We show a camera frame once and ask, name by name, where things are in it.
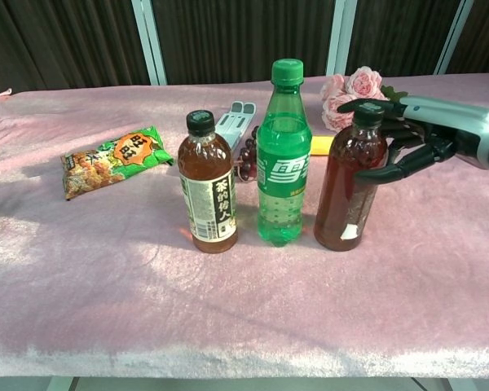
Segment green Sprite soda bottle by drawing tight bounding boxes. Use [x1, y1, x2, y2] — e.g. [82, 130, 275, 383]
[255, 58, 314, 248]

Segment pink artificial rose bouquet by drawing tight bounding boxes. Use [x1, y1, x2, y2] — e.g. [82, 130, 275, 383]
[319, 65, 408, 132]

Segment dark brown curtain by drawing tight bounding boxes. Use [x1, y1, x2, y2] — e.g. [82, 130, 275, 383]
[0, 0, 489, 103]

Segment green orange snack bag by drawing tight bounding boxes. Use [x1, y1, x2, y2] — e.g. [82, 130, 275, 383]
[59, 125, 175, 200]

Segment white folding laptop stand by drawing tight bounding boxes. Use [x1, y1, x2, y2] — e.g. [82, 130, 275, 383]
[214, 101, 258, 152]

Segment yellow banana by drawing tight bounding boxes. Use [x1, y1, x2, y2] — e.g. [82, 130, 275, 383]
[311, 136, 334, 157]

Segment purple grape bunch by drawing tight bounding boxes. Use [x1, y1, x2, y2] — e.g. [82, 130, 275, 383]
[232, 125, 261, 184]

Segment unlabelled red drink bottle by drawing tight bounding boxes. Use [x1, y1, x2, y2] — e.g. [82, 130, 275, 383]
[313, 101, 389, 253]

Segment labelled amber tea bottle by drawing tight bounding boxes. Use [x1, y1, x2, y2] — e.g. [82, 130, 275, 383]
[177, 109, 240, 254]

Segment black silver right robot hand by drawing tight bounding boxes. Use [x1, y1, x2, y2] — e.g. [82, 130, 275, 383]
[337, 95, 489, 187]

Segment pale blue window post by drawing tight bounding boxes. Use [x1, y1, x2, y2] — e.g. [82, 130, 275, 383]
[325, 0, 358, 77]
[434, 0, 476, 76]
[130, 0, 168, 86]

